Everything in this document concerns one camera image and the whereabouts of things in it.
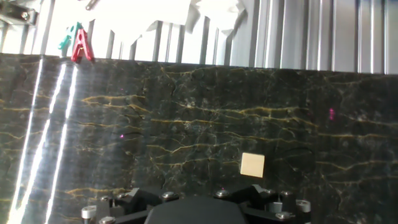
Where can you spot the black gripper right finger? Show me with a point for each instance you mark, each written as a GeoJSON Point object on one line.
{"type": "Point", "coordinates": [267, 202]}

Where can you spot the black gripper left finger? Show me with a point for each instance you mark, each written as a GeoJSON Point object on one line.
{"type": "Point", "coordinates": [124, 205]}

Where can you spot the small wooden cube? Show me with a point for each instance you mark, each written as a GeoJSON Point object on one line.
{"type": "Point", "coordinates": [252, 165]}

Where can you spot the black marble pattern mat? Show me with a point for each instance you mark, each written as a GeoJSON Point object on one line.
{"type": "Point", "coordinates": [186, 124]}

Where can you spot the red clothespin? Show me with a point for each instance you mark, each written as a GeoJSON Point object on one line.
{"type": "Point", "coordinates": [81, 46]}

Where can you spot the teal clothespin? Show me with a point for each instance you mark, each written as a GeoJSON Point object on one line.
{"type": "Point", "coordinates": [66, 39]}

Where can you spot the crumpled white tissue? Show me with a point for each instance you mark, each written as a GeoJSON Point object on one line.
{"type": "Point", "coordinates": [217, 12]}

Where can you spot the silver bracket with screw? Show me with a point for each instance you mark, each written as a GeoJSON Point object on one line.
{"type": "Point", "coordinates": [18, 14]}

